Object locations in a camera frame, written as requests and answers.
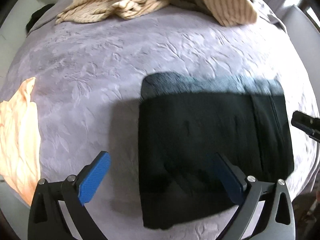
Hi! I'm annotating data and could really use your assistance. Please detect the black item beside bed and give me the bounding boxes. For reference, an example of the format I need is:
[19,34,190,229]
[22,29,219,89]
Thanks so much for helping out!
[25,4,54,34]

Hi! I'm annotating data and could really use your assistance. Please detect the orange peach garment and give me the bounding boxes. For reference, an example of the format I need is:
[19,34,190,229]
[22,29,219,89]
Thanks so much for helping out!
[1,77,41,205]

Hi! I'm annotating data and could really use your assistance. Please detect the dark blue-black pants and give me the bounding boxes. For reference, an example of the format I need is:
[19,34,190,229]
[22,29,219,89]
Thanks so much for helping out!
[138,72,294,229]

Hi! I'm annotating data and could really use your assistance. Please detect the lavender embossed bedspread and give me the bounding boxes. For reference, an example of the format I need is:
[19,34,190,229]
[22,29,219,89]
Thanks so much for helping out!
[1,5,319,239]

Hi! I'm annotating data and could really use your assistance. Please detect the beige striped garment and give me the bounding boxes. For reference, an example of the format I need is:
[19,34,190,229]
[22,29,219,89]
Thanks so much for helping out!
[55,0,258,27]

